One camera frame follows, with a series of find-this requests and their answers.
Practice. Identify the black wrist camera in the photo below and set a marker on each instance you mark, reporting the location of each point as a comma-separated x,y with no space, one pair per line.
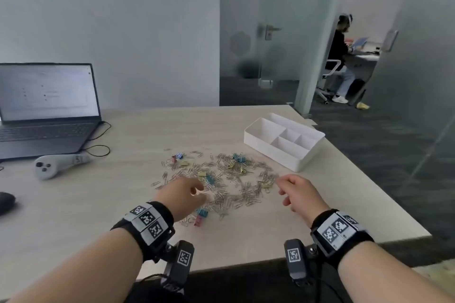
295,260
181,263

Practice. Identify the metal door floor fitting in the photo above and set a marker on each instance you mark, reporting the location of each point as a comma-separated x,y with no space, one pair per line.
266,83

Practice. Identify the person's right forearm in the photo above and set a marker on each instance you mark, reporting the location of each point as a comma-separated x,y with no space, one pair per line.
384,278

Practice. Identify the dark grey laptop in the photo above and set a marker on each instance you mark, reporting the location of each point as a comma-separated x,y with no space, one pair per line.
46,93

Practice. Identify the yellow object on floor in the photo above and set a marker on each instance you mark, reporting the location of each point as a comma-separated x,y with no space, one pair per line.
363,105

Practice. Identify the person's left hand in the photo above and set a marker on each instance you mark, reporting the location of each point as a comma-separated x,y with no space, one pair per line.
181,196

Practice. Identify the black left wristband with markers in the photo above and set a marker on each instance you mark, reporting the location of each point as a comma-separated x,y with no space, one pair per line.
149,226

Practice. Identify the pile of coloured binder clips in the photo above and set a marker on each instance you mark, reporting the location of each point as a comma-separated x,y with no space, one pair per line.
239,158

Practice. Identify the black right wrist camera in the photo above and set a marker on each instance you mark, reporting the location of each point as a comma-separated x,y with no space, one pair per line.
295,260

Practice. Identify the white handheld controller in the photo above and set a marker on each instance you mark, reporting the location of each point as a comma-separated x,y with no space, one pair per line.
49,168

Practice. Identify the white office desk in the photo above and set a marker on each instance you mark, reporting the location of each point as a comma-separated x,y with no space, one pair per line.
368,57

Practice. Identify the white office chair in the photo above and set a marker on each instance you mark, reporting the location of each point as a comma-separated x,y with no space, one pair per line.
332,65

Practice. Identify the person's right hand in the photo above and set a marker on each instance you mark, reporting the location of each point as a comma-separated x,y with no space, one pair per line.
302,196

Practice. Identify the blue folder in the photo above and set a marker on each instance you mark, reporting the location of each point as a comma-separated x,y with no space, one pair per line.
360,42

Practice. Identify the person's left forearm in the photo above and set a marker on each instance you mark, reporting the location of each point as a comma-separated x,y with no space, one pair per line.
92,270

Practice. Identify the pile of silver paper clips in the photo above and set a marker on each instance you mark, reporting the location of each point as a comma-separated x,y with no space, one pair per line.
245,194

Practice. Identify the hexagonal glass sticker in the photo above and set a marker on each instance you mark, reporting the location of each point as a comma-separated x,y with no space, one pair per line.
240,43

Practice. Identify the black computer mouse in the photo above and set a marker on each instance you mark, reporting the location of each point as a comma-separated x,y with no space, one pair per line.
6,203

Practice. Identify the black right wristband with markers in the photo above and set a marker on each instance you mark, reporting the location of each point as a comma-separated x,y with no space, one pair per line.
337,233

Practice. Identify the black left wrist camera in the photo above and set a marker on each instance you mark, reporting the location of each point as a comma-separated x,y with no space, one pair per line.
181,263

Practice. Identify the black wristband with markers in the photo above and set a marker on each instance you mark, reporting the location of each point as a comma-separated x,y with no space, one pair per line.
149,226
337,233

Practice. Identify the white compartment organizer tray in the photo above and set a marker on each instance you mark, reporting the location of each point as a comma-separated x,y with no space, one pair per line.
270,148

